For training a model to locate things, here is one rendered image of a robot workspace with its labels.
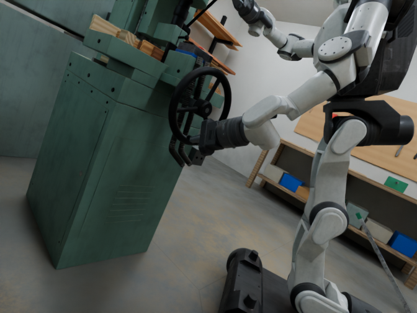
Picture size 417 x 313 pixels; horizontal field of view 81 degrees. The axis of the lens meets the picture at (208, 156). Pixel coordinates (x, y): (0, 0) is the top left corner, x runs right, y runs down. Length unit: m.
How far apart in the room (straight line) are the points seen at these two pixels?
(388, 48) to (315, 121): 3.12
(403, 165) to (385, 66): 2.97
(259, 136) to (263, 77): 4.03
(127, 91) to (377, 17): 0.76
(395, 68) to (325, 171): 0.42
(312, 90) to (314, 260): 0.72
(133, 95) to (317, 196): 0.80
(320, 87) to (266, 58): 4.14
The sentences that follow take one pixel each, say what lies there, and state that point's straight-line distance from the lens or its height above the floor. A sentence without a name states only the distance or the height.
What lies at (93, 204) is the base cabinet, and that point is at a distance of 1.07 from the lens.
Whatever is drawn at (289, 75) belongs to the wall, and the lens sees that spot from 4.52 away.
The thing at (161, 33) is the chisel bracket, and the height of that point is 1.02.
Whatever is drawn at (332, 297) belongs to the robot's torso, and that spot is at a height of 0.32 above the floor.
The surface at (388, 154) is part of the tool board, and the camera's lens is 3.98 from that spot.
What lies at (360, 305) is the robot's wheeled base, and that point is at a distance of 1.32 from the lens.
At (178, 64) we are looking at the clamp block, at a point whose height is 0.92.
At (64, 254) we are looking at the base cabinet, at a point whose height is 0.07.
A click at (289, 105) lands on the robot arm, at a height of 0.91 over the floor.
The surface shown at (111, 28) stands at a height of 0.94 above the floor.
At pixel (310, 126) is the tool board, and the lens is 4.14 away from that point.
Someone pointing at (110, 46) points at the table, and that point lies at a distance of 0.88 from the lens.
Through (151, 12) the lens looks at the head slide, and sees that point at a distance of 1.25.
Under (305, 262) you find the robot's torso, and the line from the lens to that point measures 1.16.
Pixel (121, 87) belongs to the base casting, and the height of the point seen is 0.76.
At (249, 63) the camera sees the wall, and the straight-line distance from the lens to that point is 4.94.
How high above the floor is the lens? 0.82
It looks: 10 degrees down
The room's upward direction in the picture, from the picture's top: 24 degrees clockwise
